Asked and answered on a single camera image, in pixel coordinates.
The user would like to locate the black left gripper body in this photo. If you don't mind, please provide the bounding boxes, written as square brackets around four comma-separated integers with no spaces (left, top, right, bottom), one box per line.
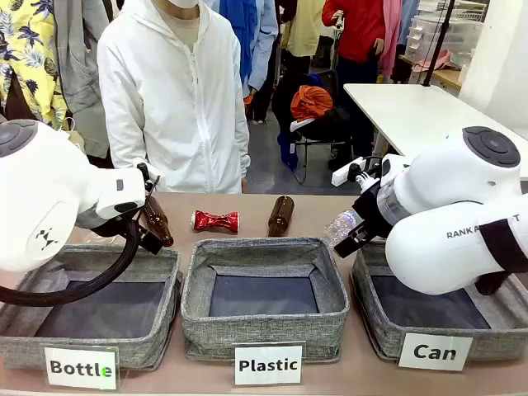
[137,208,166,256]

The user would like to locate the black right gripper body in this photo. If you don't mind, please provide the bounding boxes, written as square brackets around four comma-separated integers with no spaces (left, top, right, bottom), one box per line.
[352,185,399,243]

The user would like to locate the clear bottle pink label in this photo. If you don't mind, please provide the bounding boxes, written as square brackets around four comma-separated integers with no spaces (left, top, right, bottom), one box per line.
[323,209,361,248]

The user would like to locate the brown glass bottle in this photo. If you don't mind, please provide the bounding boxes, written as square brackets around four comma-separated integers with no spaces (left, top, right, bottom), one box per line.
[143,196,175,248]
[267,196,296,238]

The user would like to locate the crushed red can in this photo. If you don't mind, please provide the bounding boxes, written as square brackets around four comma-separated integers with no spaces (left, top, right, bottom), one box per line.
[191,210,240,233]

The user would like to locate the grey fabric basket labelled Can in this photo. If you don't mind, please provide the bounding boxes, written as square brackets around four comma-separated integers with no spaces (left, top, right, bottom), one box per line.
[350,241,528,363]

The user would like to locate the grey fabric basket labelled Bottle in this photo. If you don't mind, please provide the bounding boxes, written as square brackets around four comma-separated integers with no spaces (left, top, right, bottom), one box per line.
[0,243,183,371]

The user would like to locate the grey fabric basket labelled Plastic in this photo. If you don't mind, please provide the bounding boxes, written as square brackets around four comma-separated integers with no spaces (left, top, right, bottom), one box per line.
[180,236,351,362]

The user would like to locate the white sign reading Can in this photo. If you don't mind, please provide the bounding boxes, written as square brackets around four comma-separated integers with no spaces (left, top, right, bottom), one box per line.
[398,332,474,371]

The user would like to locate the white power strip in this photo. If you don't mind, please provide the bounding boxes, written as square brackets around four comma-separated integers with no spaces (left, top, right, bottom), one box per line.
[331,156,366,186]

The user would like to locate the black chair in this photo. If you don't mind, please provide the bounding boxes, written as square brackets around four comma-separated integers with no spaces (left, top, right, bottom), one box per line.
[271,69,356,182]

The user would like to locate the white side table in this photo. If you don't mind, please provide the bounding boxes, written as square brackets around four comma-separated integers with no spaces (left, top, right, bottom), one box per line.
[342,83,528,182]

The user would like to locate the orange cloth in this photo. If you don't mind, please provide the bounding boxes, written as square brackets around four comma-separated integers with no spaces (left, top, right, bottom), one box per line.
[290,85,334,121]

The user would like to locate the white sign reading Bottle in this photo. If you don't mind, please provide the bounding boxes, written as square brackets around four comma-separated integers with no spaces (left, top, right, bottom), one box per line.
[43,345,120,391]

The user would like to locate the person in white hoodie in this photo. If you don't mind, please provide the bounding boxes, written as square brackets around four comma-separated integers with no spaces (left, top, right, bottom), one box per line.
[97,0,252,195]

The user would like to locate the white sign reading Plastic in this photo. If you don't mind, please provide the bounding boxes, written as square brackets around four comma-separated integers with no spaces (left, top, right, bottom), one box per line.
[233,341,306,387]

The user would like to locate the pink cloth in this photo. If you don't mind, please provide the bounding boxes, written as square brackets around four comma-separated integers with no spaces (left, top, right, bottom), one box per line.
[414,49,455,73]

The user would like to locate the pink hanging garment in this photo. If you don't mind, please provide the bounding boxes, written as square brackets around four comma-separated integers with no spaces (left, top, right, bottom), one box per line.
[379,0,404,79]

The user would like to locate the black stand pole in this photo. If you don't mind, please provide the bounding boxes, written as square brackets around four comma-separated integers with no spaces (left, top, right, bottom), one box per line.
[423,0,457,87]

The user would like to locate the person in red sweater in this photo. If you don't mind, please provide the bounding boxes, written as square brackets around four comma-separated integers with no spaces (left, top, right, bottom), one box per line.
[321,0,387,90]

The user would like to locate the grey hanging jacket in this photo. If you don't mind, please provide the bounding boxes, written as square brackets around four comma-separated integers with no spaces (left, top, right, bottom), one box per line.
[53,0,115,160]

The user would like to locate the clear plastic storage drawers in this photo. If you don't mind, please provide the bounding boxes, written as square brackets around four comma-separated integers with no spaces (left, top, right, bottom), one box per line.
[403,14,484,67]

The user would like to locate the pale yellow jacket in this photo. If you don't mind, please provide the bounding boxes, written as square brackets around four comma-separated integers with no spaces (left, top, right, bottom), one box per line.
[284,0,331,59]

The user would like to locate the blue hanging garment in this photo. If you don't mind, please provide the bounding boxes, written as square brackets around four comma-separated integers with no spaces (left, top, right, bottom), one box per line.
[218,0,280,100]

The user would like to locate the yellow floral shirt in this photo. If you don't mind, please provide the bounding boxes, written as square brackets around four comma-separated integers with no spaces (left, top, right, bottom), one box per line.
[0,0,69,129]

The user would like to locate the black corrugated cable hose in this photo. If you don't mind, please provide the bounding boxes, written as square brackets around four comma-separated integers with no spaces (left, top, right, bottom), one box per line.
[0,216,144,307]

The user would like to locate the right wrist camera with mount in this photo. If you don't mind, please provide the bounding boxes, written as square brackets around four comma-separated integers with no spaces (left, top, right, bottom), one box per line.
[347,156,383,195]

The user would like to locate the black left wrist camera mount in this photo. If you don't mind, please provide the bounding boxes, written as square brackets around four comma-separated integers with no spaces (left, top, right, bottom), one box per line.
[137,163,161,195]

